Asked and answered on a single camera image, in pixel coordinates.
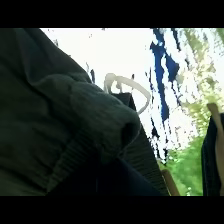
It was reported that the grey-green sweatshirt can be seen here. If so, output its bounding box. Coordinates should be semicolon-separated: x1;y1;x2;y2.
0;27;142;196

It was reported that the black garment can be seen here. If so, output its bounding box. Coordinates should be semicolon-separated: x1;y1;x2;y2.
49;92;170;196

